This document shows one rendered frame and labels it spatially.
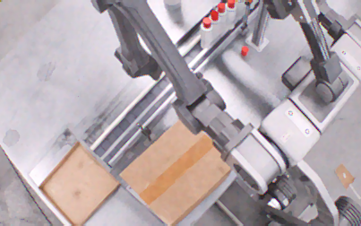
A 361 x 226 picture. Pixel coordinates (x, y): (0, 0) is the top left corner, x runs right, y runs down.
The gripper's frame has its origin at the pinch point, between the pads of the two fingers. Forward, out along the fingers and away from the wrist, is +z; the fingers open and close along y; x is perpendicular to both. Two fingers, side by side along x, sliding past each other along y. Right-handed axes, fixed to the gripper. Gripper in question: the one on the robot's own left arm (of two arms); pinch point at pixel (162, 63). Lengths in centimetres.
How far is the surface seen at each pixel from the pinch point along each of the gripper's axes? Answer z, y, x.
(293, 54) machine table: 51, -33, -26
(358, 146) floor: 132, -110, 3
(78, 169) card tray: -16, 3, 56
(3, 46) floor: 57, 168, 106
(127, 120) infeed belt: 0.4, 0.4, 29.4
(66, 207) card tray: -27, -5, 68
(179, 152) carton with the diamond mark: -18.3, -27.9, 12.5
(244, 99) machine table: 29.1, -28.4, 1.0
